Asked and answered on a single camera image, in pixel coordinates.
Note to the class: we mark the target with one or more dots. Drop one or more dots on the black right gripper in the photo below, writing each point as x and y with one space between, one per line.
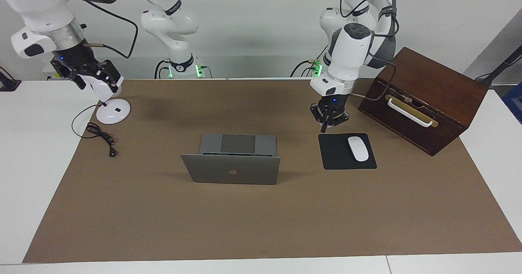
77 60

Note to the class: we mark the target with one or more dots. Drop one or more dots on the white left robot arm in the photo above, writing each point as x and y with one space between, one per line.
350 49

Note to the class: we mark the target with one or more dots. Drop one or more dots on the dark wooden box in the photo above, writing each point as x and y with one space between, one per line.
428 78

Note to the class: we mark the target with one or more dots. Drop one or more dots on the black camera stand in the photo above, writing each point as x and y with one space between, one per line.
499 68
8 84

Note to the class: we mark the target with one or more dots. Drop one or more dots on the white computer mouse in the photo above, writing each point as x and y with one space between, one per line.
358 148

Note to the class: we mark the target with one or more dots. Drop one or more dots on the black mouse pad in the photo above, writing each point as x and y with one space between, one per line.
336 151

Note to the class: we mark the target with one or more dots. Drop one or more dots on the white wall power strip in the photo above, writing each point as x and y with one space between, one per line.
48 75

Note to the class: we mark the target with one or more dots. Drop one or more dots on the large brown table mat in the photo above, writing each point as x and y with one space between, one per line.
244 221

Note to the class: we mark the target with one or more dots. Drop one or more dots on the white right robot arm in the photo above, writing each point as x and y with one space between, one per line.
36 5

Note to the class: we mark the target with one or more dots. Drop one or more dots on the blue crate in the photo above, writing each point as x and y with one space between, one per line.
514 102

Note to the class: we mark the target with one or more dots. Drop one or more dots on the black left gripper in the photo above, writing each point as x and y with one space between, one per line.
333 104

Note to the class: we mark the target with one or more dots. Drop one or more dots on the silver laptop with apple logo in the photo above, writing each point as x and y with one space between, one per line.
232 172

